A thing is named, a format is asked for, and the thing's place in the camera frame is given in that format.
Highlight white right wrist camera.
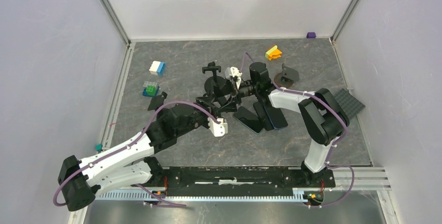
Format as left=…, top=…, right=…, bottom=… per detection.
left=225, top=67, right=242, bottom=89

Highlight dark blue edged phone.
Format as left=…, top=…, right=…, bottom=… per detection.
left=266, top=106, right=288, bottom=130

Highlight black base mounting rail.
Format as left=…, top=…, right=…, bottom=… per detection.
left=143, top=166, right=336, bottom=197

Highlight white blue toy block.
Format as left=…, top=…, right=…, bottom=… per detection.
left=149, top=61, right=165, bottom=76

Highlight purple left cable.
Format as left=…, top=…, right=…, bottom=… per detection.
left=52, top=101, right=222, bottom=208

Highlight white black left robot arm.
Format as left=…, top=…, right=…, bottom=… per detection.
left=53, top=101, right=228, bottom=211

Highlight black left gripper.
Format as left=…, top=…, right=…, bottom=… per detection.
left=176, top=95, right=217, bottom=138

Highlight teal small clip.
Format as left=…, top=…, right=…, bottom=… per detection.
left=95, top=144, right=103, bottom=153

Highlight black phone stand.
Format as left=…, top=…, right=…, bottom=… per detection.
left=195, top=92, right=238, bottom=116
left=202, top=61, right=225, bottom=95

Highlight black rear phone stand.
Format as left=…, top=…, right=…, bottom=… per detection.
left=202, top=61, right=225, bottom=95

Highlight green blue toy bricks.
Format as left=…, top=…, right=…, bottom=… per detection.
left=142, top=81, right=159, bottom=97

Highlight black flat phone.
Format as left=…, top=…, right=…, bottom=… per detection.
left=233, top=106, right=264, bottom=134

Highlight purple small block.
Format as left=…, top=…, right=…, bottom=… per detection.
left=306, top=32, right=317, bottom=39

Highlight black front phone stand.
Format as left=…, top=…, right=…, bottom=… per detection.
left=195, top=92, right=238, bottom=116

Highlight black phone light blue edge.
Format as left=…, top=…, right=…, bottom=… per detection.
left=211, top=79, right=232, bottom=105

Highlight yellow orange toy block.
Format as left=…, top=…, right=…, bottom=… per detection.
left=265, top=45, right=282, bottom=60

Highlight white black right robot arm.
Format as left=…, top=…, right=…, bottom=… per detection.
left=225, top=62, right=350, bottom=186

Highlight dark grey phone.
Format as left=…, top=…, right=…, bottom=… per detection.
left=253, top=102, right=274, bottom=131

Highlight grey studded baseplate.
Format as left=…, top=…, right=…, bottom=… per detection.
left=334, top=89, right=365, bottom=120

